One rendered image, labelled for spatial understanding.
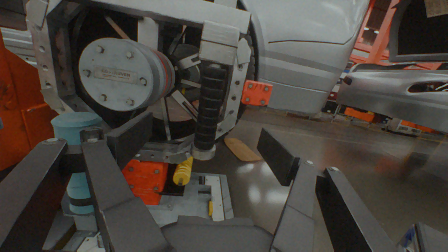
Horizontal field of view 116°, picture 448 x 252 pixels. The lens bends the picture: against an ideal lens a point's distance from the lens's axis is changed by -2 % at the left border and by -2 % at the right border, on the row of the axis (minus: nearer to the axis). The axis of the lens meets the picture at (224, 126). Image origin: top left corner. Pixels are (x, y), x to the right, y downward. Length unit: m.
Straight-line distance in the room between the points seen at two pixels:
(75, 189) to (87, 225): 0.52
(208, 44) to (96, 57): 0.21
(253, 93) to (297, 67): 0.56
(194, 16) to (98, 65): 0.19
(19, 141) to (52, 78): 0.26
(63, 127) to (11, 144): 0.32
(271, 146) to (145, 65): 0.25
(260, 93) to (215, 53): 0.28
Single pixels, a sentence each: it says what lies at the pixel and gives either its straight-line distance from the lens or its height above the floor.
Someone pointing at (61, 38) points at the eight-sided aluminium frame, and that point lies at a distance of 0.62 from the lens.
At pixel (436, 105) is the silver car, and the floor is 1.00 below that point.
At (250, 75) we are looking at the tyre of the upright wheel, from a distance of 0.55.
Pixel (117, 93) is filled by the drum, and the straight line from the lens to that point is 0.34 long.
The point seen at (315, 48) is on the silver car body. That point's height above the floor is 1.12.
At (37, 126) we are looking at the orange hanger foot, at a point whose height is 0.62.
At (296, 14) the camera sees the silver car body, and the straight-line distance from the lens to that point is 1.01.
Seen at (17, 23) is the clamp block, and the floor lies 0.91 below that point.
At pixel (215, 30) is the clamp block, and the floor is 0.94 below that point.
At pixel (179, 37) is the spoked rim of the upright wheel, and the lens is 0.56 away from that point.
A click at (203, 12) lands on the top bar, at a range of 0.26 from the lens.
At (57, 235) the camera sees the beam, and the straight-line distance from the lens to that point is 1.05.
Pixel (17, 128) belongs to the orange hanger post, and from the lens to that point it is 0.76.
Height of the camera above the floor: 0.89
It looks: 19 degrees down
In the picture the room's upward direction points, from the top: 11 degrees clockwise
